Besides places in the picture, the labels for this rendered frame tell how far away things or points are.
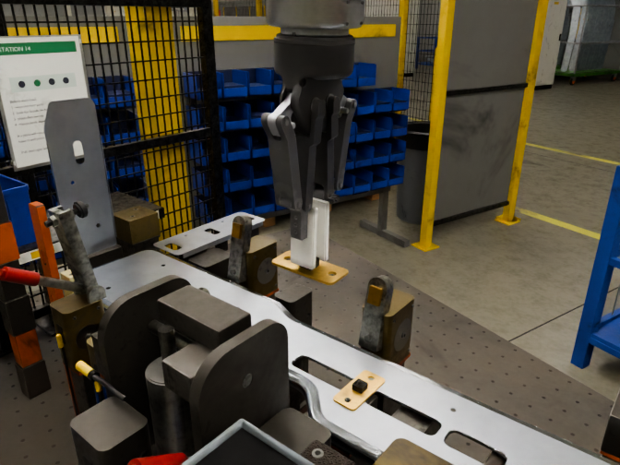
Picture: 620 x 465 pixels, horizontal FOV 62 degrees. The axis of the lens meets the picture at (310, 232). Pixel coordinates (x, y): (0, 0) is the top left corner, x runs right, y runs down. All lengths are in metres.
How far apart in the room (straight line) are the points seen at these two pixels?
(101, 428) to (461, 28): 3.20
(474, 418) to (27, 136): 1.18
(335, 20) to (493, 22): 3.29
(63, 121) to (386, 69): 2.60
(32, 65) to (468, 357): 1.28
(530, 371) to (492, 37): 2.70
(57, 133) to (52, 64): 0.33
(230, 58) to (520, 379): 2.16
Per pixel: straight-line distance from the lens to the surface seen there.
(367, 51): 3.39
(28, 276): 0.90
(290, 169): 0.48
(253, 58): 2.96
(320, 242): 0.56
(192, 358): 0.58
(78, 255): 0.91
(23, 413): 1.34
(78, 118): 1.19
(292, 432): 0.60
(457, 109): 3.60
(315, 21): 0.46
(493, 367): 1.38
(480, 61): 3.69
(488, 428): 0.75
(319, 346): 0.86
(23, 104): 1.45
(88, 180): 1.22
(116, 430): 0.63
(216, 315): 0.59
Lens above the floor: 1.49
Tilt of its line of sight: 23 degrees down
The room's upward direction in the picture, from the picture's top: straight up
